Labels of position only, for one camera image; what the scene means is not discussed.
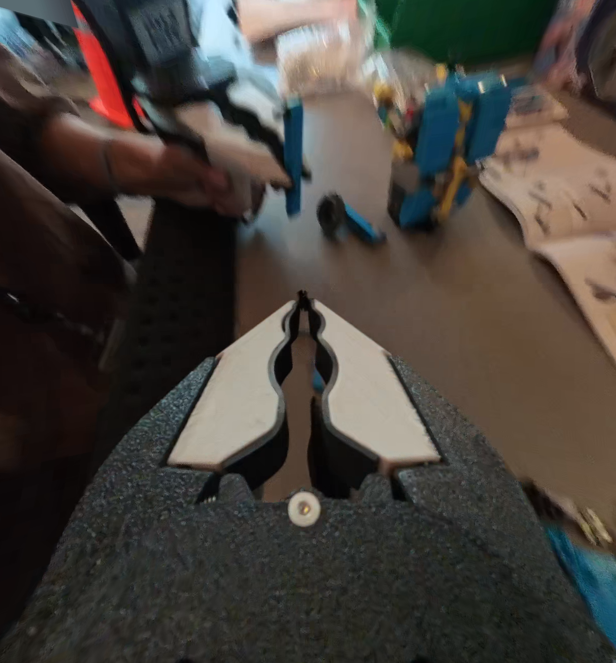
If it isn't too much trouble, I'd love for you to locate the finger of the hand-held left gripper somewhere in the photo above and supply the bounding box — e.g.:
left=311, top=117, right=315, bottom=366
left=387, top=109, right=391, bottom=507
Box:
left=214, top=71, right=288, bottom=152
left=180, top=103, right=294, bottom=190

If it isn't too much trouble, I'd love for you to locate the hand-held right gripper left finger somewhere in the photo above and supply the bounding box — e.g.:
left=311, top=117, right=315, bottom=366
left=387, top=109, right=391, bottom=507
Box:
left=167, top=299, right=301, bottom=471

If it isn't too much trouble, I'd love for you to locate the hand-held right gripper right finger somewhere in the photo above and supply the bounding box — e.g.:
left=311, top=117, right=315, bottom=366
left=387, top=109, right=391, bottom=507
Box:
left=310, top=299, right=442, bottom=469

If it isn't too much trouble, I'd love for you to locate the person's left forearm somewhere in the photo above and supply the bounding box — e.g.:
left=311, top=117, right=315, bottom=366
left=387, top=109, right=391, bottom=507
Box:
left=36, top=111, right=166, bottom=200

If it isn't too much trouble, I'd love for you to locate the grey desk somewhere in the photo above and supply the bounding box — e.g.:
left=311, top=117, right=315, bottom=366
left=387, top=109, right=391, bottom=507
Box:
left=121, top=78, right=616, bottom=663

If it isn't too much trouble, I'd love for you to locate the person's left hand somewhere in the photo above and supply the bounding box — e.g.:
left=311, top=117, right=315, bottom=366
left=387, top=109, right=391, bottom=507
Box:
left=155, top=142, right=268, bottom=219

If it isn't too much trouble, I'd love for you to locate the bubble wrap bag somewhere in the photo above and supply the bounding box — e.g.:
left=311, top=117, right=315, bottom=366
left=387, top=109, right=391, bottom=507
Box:
left=274, top=16, right=378, bottom=98

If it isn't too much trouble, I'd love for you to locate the black perforated chair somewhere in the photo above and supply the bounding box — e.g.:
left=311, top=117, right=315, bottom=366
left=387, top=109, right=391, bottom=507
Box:
left=98, top=199, right=238, bottom=451

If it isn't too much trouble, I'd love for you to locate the blue yellow toy vehicle model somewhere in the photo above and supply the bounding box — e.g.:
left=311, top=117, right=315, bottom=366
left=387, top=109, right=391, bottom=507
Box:
left=372, top=65, right=514, bottom=232

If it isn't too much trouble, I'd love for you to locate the green box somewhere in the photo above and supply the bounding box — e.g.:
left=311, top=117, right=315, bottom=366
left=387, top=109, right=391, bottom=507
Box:
left=374, top=0, right=561, bottom=67

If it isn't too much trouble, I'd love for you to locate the pile of small building bricks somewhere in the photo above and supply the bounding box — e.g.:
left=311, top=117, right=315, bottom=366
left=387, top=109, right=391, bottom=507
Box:
left=523, top=479, right=616, bottom=663

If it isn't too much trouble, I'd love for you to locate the open instruction booklet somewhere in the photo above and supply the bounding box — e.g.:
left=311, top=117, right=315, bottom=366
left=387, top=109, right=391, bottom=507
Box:
left=478, top=122, right=616, bottom=400

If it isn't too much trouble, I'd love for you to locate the blue sticker sheet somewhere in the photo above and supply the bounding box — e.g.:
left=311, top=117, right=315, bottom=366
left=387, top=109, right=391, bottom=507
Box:
left=510, top=83, right=569, bottom=127

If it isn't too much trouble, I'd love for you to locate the dark printed toy box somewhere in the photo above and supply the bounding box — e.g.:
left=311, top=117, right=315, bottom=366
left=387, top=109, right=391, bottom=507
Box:
left=538, top=0, right=616, bottom=102

